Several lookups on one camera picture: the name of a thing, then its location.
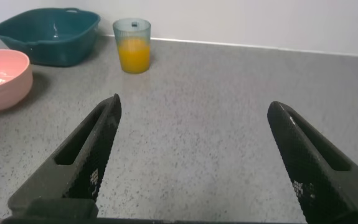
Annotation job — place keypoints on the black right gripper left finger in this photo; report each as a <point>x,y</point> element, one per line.
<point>73,174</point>

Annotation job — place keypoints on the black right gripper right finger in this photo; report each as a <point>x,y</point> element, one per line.
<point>322,174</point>

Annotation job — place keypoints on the orange juice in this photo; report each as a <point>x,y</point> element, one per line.
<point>134,56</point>

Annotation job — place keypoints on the ribbed translucent blue cup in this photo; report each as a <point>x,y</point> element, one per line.
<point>132,31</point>

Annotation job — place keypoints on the pink round bowl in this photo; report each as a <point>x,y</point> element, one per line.
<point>1,84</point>

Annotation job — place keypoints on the teal square plastic basin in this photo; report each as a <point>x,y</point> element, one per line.
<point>48,49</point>

